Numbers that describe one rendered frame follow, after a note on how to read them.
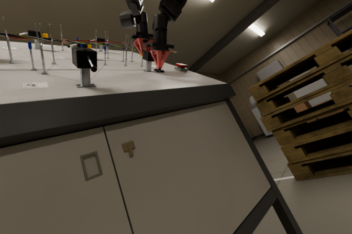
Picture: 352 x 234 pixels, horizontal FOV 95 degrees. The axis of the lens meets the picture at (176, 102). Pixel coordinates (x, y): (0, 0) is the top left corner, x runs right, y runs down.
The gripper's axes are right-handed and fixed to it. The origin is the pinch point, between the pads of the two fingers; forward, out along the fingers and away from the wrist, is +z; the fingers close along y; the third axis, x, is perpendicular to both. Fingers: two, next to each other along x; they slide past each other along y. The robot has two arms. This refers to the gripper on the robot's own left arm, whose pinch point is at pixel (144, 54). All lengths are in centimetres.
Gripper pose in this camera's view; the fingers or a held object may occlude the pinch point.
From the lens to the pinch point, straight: 83.5
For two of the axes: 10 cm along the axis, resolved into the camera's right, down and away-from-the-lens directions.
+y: -8.1, 0.9, -5.8
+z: 1.0, 10.0, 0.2
